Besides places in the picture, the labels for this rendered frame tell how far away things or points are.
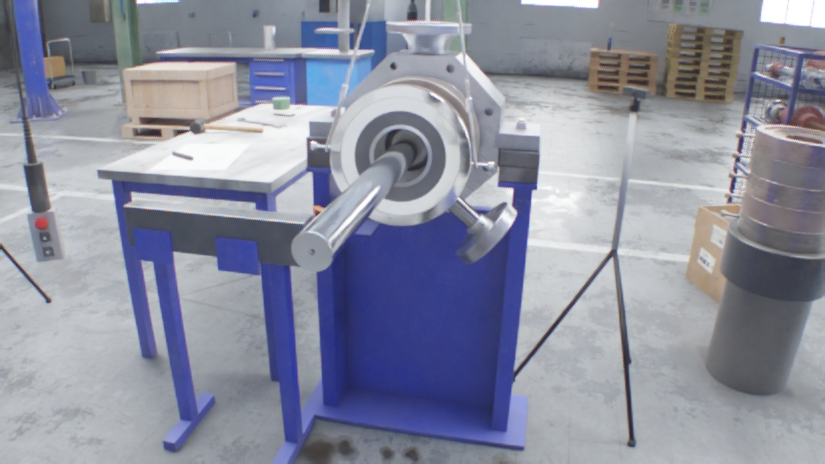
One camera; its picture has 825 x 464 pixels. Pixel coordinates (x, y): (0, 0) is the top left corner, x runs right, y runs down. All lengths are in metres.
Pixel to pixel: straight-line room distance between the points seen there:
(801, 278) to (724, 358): 0.50
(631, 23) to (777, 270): 11.11
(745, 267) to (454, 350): 1.19
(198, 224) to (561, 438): 1.47
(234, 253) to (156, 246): 0.28
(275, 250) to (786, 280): 1.88
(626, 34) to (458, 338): 11.53
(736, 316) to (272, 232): 1.88
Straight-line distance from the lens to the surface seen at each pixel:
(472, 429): 2.30
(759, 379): 2.83
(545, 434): 2.35
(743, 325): 2.72
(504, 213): 1.59
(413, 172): 1.73
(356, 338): 2.34
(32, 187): 1.56
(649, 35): 13.43
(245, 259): 1.86
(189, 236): 1.94
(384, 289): 2.21
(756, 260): 2.57
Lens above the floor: 1.48
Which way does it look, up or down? 22 degrees down
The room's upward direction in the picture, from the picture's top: 1 degrees clockwise
